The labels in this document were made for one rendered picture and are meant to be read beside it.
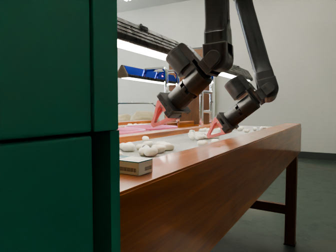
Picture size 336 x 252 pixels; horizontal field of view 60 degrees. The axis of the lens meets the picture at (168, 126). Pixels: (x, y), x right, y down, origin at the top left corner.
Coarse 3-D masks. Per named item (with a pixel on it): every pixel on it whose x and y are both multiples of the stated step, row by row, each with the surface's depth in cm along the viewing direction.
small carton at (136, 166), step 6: (120, 156) 45; (126, 156) 45; (132, 156) 45; (120, 162) 42; (126, 162) 42; (132, 162) 41; (138, 162) 40; (144, 162) 42; (150, 162) 43; (120, 168) 42; (126, 168) 42; (132, 168) 41; (138, 168) 40; (144, 168) 42; (150, 168) 43; (132, 174) 41; (138, 174) 41
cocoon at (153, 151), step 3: (153, 147) 73; (144, 150) 72; (147, 150) 71; (150, 150) 71; (153, 150) 72; (156, 150) 72; (144, 153) 72; (147, 153) 71; (150, 153) 71; (153, 153) 72; (156, 153) 73
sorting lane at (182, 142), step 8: (216, 128) 172; (248, 128) 172; (168, 136) 123; (176, 136) 123; (184, 136) 123; (224, 136) 123; (232, 136) 123; (136, 144) 96; (176, 144) 96; (184, 144) 96; (192, 144) 96; (128, 152) 79; (136, 152) 79; (168, 152) 79
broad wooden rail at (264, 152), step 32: (288, 128) 140; (160, 160) 53; (192, 160) 53; (224, 160) 62; (256, 160) 87; (288, 160) 143; (128, 192) 34; (160, 192) 40; (192, 192) 49; (224, 192) 63; (256, 192) 88; (128, 224) 34; (160, 224) 40; (192, 224) 49; (224, 224) 63
